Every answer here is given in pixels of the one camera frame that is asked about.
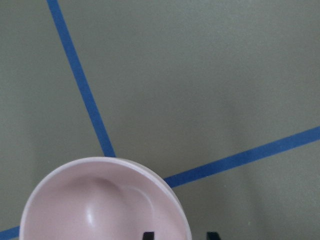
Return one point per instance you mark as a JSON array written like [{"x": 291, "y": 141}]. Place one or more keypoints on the brown paper table cover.
[{"x": 173, "y": 85}]

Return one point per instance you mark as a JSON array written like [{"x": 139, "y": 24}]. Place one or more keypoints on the pink bowl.
[{"x": 103, "y": 198}]

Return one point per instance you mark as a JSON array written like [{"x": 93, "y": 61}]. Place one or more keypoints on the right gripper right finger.
[{"x": 210, "y": 235}]

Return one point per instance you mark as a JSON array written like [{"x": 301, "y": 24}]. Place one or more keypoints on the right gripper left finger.
[{"x": 149, "y": 235}]

